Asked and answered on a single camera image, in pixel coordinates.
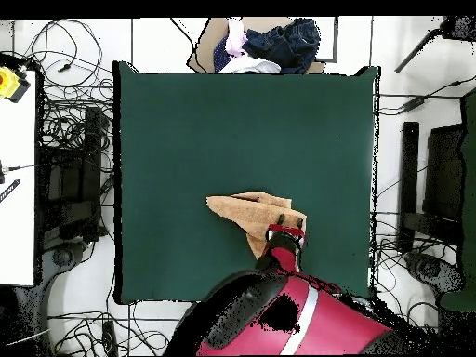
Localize tan terry towel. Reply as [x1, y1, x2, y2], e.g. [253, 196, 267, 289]
[205, 191, 309, 260]

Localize dark green table cloth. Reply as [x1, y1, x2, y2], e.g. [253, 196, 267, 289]
[112, 60, 380, 306]

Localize black round base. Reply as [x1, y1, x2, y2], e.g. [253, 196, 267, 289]
[49, 245, 77, 269]
[403, 250, 466, 298]

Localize white garment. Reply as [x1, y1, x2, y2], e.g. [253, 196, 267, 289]
[218, 55, 283, 74]

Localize green fabric sheet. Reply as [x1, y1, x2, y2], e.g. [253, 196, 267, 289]
[440, 86, 476, 313]

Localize blue dotted garment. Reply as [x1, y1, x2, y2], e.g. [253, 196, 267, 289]
[213, 34, 233, 73]

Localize dark blue jeans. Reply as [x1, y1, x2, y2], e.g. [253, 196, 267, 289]
[242, 17, 322, 74]

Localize pink garment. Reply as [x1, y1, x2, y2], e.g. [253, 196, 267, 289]
[224, 18, 249, 59]

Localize brown cardboard box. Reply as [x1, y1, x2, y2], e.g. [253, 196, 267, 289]
[186, 16, 327, 74]

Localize black power strip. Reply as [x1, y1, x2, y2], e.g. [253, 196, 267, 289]
[100, 319, 119, 357]

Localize black tripod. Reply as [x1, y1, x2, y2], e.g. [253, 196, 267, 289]
[393, 15, 476, 73]

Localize white desk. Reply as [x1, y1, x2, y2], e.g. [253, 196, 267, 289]
[0, 70, 37, 287]

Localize yellow emergency stop box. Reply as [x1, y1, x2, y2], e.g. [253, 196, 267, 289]
[0, 65, 32, 104]

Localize black cable tangle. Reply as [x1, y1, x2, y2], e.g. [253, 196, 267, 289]
[371, 237, 447, 336]
[47, 300, 183, 356]

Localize black stand frame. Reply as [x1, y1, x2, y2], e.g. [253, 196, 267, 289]
[395, 120, 466, 254]
[34, 105, 114, 254]

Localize black power adapter cable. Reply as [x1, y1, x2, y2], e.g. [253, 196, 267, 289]
[378, 75, 476, 116]

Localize grey metal frame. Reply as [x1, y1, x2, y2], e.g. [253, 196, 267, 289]
[314, 16, 339, 63]

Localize black looped cable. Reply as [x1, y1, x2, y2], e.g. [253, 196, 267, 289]
[21, 18, 103, 90]

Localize black ridged strap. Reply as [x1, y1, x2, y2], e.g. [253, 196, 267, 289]
[0, 178, 20, 204]

